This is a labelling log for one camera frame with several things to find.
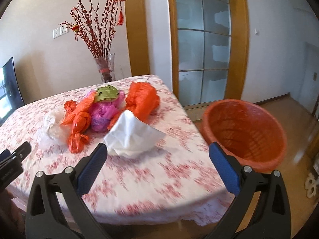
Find clear white plastic bag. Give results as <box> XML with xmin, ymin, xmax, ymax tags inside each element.
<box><xmin>39</xmin><ymin>106</ymin><xmax>71</xmax><ymax>150</ymax></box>

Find knotted orange plastic bag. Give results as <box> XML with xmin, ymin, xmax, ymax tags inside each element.
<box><xmin>61</xmin><ymin>91</ymin><xmax>96</xmax><ymax>154</ymax></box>

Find white tissue paper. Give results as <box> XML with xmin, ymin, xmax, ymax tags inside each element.
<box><xmin>103</xmin><ymin>110</ymin><xmax>165</xmax><ymax>158</ymax></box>

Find pink plastic bag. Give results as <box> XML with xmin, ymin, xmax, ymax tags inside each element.
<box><xmin>89</xmin><ymin>90</ymin><xmax>125</xmax><ymax>132</ymax></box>

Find green plastic bag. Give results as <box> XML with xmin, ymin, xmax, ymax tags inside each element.
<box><xmin>95</xmin><ymin>85</ymin><xmax>119</xmax><ymax>103</ymax></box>

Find large orange plastic bag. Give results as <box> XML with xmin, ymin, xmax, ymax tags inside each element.
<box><xmin>107</xmin><ymin>82</ymin><xmax>160</xmax><ymax>131</ymax></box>

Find white slippers pair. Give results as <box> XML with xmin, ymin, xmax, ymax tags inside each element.
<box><xmin>304</xmin><ymin>173</ymin><xmax>318</xmax><ymax>199</ymax></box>

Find black television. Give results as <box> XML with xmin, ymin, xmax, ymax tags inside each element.
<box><xmin>0</xmin><ymin>57</ymin><xmax>25</xmax><ymax>125</ymax></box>

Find orange lined laundry basket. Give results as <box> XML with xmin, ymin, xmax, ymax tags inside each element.
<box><xmin>201</xmin><ymin>99</ymin><xmax>287</xmax><ymax>173</ymax></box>

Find floral pink tablecloth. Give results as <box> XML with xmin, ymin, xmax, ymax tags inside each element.
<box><xmin>1</xmin><ymin>75</ymin><xmax>234</xmax><ymax>226</ymax></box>

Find glass vase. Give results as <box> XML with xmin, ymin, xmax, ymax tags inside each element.
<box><xmin>95</xmin><ymin>53</ymin><xmax>115</xmax><ymax>83</ymax></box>

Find red berry branches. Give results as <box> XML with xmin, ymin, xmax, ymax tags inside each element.
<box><xmin>59</xmin><ymin>0</ymin><xmax>119</xmax><ymax>58</ymax></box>

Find frosted glass door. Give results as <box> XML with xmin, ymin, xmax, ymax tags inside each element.
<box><xmin>176</xmin><ymin>0</ymin><xmax>231</xmax><ymax>106</ymax></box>

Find white wall socket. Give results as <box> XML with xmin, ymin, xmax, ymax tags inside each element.
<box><xmin>52</xmin><ymin>26</ymin><xmax>69</xmax><ymax>39</ymax></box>

